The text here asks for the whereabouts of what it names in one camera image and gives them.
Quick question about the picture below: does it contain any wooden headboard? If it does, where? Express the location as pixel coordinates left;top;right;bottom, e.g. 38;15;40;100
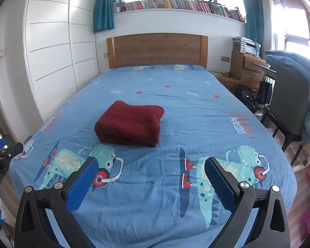
106;33;209;70

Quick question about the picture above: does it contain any bed with blue dinosaur sheet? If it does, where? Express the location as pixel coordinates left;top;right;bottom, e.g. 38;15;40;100
9;64;297;248

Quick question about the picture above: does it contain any black backpack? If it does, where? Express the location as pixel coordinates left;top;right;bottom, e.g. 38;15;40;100
239;84;259;113

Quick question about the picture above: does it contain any wooden drawer cabinet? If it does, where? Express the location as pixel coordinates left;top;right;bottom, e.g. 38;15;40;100
229;50;270;91

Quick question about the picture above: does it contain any row of books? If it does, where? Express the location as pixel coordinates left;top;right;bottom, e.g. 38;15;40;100
112;0;246;23

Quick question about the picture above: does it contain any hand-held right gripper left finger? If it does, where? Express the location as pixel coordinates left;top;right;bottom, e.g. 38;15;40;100
14;156;100;248

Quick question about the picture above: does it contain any low wooden nightstand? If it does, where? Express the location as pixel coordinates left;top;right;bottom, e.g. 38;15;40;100
212;71;242;95

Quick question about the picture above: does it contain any white printer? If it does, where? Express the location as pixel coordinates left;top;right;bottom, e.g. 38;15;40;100
232;37;261;56

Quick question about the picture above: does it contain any navy hanging bag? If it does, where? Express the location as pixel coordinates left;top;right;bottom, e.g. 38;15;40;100
257;79;274;106

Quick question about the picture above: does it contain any dark red knit sweater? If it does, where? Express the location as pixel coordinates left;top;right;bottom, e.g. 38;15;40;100
94;100;165;148

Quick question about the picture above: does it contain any white wardrobe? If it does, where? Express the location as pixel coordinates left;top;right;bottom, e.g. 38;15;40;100
23;0;97;124

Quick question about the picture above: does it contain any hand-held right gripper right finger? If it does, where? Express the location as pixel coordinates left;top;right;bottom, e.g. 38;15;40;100
204;156;291;248

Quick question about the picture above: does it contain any teal curtain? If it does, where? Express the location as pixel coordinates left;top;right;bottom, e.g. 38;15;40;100
93;0;115;33
241;0;264;48

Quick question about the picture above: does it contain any dark grey chair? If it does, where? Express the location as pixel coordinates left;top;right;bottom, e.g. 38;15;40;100
261;66;310;166

